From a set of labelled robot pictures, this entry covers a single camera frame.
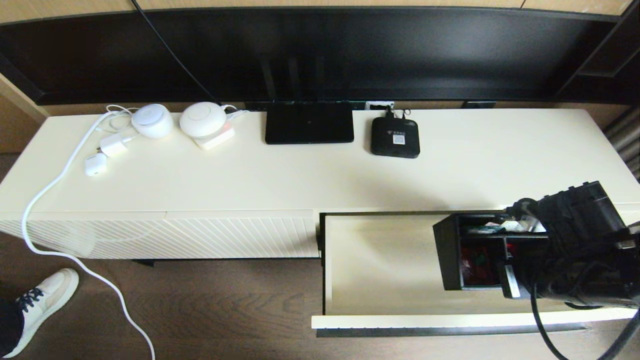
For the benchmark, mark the grey curtain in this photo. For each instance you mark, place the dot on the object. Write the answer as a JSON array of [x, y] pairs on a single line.
[[625, 145]]

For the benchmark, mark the cream ribbed cabinet door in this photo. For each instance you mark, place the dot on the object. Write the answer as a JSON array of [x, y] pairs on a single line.
[[240, 235]]

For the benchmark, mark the white flat charger adapter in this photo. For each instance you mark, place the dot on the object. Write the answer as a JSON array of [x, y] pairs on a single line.
[[113, 145]]

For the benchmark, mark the black wall shelf unit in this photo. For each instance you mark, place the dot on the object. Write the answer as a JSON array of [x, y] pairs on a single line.
[[620, 55]]

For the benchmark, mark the cream ribbed drawer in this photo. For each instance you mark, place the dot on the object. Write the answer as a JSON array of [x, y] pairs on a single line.
[[380, 265]]

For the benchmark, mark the black set-top box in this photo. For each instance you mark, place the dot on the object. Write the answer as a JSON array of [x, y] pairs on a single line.
[[395, 141]]

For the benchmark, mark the black compartment organizer box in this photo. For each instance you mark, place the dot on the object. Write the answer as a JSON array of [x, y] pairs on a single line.
[[447, 255]]

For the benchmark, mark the green packet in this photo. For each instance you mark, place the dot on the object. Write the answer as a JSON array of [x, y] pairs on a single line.
[[482, 230]]

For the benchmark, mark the dark trouser leg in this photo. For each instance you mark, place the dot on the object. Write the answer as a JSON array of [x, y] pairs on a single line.
[[9, 325]]

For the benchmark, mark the white wall outlet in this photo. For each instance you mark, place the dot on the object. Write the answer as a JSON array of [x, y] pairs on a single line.
[[378, 106]]

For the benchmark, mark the small white cube charger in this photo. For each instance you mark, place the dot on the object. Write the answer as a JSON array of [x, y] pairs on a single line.
[[95, 165]]

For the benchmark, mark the white round dome device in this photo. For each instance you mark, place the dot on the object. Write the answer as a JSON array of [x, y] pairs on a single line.
[[202, 119], [152, 121]]

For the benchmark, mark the cream tv cabinet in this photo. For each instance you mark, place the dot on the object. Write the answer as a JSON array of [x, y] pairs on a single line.
[[250, 180]]

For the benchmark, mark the red snack packet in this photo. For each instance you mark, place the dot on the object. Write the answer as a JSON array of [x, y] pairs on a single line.
[[475, 265]]

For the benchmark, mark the large black television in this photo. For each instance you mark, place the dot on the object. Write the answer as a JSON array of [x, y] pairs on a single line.
[[400, 50]]

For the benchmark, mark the white sneaker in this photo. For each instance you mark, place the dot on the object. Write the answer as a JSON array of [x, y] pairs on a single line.
[[47, 295]]

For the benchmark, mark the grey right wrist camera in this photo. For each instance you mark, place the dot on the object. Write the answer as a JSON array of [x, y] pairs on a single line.
[[522, 210]]

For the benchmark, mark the black router with antennas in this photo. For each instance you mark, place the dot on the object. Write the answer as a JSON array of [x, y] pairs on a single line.
[[308, 124]]

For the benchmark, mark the white pink power strip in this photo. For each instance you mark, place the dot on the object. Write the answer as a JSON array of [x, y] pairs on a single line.
[[215, 143]]

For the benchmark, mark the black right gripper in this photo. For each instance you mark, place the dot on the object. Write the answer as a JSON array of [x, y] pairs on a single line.
[[522, 282]]

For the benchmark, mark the white packet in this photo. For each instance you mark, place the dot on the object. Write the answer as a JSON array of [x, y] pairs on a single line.
[[512, 226]]

